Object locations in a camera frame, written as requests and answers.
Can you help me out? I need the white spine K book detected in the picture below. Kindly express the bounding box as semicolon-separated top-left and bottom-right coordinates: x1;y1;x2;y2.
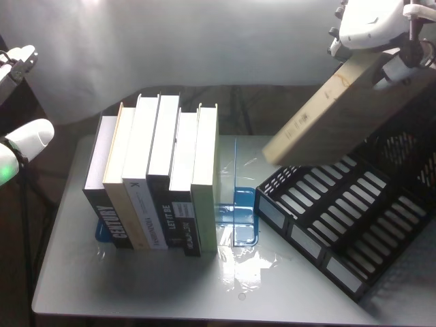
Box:
121;93;168;251

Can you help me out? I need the black Let It Be book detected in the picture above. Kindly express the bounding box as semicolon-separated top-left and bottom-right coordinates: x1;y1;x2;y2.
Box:
146;91;181;249

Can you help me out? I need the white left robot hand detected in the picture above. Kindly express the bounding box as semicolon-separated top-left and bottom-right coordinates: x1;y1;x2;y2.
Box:
327;0;419;87

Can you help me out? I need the blue plastic bookend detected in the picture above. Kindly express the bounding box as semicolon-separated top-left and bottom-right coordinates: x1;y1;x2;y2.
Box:
94;137;260;248

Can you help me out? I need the white backdrop cloth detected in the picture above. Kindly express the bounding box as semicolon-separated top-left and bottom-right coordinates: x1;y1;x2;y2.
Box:
0;0;436;137

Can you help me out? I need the short black labelled book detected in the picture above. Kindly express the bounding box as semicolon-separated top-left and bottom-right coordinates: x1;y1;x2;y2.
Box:
169;108;202;258

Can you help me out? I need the pale green book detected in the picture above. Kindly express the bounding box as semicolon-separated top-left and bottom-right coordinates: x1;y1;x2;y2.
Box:
190;103;219;253

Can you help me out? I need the cream spine book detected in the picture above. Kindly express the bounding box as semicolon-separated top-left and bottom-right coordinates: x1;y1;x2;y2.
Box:
102;101;151;250

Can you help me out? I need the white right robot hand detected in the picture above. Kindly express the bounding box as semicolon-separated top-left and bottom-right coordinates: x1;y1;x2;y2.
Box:
0;44;39;108

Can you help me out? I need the black Century book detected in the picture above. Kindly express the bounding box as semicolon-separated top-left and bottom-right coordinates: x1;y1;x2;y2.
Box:
82;114;134;250

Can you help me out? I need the beige hardcover book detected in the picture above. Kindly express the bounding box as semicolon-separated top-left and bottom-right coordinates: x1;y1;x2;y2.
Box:
262;47;436;168

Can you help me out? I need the black plastic file rack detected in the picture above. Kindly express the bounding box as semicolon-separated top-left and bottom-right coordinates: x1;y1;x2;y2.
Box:
254;73;436;305

